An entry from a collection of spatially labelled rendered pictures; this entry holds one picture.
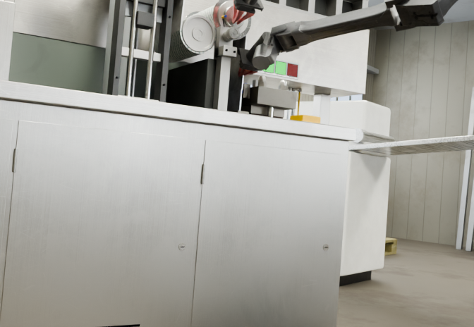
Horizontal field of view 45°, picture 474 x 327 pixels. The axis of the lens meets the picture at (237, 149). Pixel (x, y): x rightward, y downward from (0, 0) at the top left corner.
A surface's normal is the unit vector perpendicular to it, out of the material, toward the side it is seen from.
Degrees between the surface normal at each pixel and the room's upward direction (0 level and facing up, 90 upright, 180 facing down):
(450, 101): 90
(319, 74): 90
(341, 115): 90
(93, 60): 90
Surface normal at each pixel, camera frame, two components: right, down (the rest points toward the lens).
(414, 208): -0.62, -0.08
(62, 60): 0.50, 0.00
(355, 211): 0.78, 0.04
